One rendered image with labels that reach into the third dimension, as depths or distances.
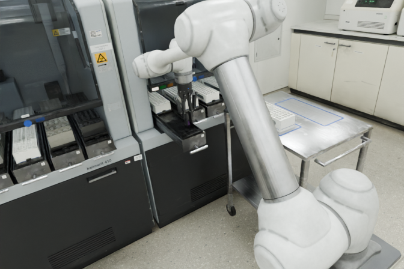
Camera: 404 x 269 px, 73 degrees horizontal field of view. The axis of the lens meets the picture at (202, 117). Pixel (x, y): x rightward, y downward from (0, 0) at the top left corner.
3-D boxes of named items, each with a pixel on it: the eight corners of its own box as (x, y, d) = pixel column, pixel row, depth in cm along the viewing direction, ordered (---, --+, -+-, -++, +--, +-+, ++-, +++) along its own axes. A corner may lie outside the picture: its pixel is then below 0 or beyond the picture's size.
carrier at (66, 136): (75, 139, 139) (71, 128, 136) (76, 140, 137) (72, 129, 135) (50, 146, 134) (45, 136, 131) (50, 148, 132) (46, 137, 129)
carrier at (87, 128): (105, 129, 146) (102, 119, 143) (106, 130, 144) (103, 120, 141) (82, 136, 140) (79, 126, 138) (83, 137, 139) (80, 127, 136)
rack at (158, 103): (138, 100, 183) (136, 92, 180) (152, 96, 188) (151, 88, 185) (156, 115, 160) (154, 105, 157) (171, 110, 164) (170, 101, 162)
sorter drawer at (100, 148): (68, 113, 189) (64, 101, 185) (88, 108, 196) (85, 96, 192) (90, 163, 133) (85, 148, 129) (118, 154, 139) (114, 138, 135)
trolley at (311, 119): (225, 211, 196) (220, 107, 160) (273, 187, 215) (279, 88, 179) (297, 291, 143) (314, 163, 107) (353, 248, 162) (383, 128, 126)
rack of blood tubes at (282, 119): (241, 111, 153) (241, 101, 150) (255, 107, 157) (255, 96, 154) (279, 132, 129) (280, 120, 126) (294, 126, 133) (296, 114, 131)
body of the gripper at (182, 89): (187, 77, 141) (189, 94, 145) (172, 81, 138) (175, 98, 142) (195, 81, 135) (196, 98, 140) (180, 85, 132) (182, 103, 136)
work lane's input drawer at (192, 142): (136, 108, 188) (133, 96, 184) (154, 103, 194) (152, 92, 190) (187, 157, 131) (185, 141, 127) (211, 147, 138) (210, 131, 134)
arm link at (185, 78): (170, 70, 136) (171, 81, 138) (178, 74, 128) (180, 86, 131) (186, 66, 140) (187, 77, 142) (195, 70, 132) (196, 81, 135)
